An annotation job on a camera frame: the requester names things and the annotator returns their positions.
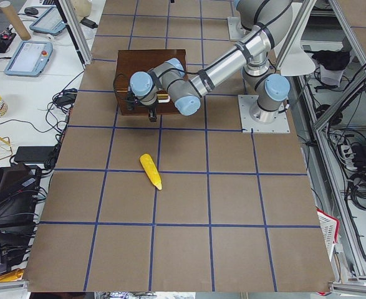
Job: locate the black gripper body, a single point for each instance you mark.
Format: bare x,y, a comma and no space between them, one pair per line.
151,109

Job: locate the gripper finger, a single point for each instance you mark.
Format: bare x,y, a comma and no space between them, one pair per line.
151,115
155,116

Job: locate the white drawer handle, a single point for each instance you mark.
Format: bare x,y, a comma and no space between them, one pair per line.
163,98

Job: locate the brown wooden drawer box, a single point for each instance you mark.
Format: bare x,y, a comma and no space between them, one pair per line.
131,61

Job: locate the yellow corn cob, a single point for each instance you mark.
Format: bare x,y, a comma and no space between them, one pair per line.
151,170

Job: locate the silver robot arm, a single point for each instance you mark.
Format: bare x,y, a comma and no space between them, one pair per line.
268,22

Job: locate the black power adapter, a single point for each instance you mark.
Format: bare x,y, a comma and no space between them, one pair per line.
89,23

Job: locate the beige cap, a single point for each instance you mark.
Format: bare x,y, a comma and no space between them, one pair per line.
82,8

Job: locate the black power brick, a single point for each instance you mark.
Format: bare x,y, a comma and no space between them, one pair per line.
33,154

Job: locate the near blue teach pendant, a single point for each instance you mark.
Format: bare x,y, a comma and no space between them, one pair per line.
30,59

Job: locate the blue teach pendant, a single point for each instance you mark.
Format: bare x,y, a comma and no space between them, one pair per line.
49,22
30,59

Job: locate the far blue teach pendant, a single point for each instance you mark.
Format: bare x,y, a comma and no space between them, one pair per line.
49,22

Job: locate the black computer mouse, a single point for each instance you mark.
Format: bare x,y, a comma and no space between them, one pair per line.
31,11

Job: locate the cardboard tube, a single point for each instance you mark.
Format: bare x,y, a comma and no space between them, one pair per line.
11,14

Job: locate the white red plastic basket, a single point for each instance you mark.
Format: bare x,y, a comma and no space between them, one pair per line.
330,229

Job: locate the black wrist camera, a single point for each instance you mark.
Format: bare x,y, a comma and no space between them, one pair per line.
131,101

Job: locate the aluminium frame post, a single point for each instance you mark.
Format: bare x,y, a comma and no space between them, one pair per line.
68,15

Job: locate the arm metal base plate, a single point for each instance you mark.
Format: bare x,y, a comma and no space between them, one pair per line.
238,28
255,120

